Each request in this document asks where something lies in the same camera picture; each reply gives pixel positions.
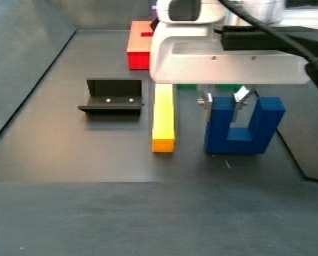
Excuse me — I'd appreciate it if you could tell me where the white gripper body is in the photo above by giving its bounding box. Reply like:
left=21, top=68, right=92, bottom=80
left=149, top=0, right=308, bottom=84

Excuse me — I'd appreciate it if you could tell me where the black camera mount box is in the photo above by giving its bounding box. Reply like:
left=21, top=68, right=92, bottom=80
left=220, top=26, right=318, bottom=88

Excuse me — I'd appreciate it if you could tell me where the black cable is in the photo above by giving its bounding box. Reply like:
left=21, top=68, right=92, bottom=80
left=216, top=0, right=318, bottom=68

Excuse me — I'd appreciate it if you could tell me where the yellow long bar block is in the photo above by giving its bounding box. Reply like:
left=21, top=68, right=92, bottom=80
left=150, top=84, right=175, bottom=153

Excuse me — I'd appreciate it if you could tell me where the green zigzag block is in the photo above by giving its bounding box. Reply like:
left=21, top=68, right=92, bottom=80
left=176, top=84, right=241, bottom=91

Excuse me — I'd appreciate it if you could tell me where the red puzzle board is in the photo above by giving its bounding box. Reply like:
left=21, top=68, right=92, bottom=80
left=126, top=21, right=153, bottom=70

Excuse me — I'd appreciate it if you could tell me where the black angle bracket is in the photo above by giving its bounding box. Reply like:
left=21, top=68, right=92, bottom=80
left=77, top=79, right=142, bottom=113

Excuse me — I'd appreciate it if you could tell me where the blue U-shaped block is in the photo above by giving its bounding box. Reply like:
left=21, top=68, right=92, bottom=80
left=204, top=97, right=285, bottom=154

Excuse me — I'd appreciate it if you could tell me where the purple U-shaped block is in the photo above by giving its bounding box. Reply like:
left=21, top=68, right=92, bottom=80
left=150, top=5, right=158, bottom=21

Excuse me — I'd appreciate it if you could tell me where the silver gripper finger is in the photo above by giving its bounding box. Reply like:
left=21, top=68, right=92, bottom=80
left=232, top=86, right=256, bottom=121
left=197, top=84, right=212, bottom=120

